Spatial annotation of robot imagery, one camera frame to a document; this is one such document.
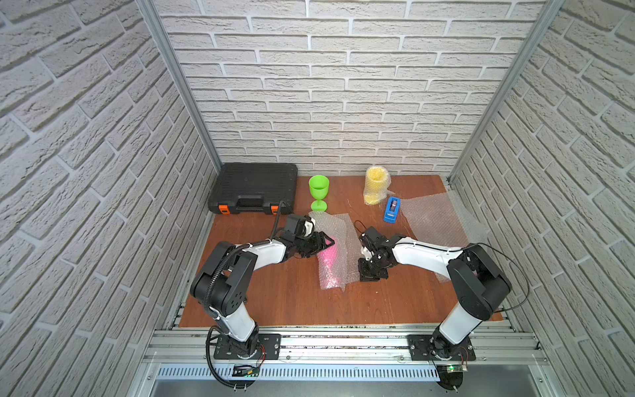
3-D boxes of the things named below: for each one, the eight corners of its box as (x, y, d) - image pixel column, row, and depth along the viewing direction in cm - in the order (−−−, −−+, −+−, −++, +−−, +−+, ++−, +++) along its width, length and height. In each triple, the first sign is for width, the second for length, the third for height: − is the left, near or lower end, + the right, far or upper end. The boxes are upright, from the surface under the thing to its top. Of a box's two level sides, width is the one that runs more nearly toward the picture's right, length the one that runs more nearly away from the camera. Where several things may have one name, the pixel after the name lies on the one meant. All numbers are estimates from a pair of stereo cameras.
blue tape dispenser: (382, 221, 105) (384, 214, 102) (386, 201, 112) (388, 195, 109) (395, 224, 104) (397, 218, 101) (398, 204, 111) (401, 198, 108)
